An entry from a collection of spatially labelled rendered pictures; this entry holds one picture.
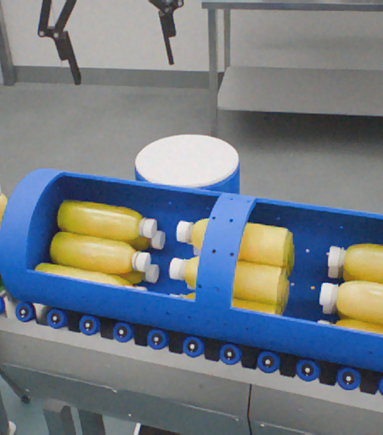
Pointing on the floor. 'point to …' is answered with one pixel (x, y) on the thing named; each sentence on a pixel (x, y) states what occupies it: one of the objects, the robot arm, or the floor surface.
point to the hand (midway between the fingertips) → (122, 64)
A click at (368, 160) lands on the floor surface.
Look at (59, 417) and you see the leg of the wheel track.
